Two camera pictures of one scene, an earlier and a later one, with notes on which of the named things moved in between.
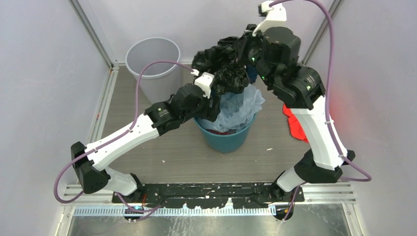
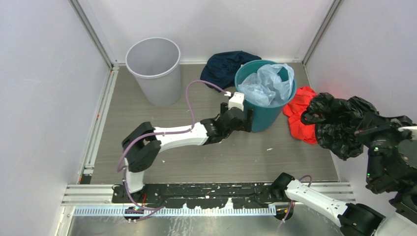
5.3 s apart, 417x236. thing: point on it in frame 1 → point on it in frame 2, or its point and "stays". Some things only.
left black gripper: [210, 113] → [245, 125]
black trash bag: [230, 75] → [337, 120]
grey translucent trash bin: [161, 81] stays
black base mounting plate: [213, 194] stays
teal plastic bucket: [226, 143] → [264, 118]
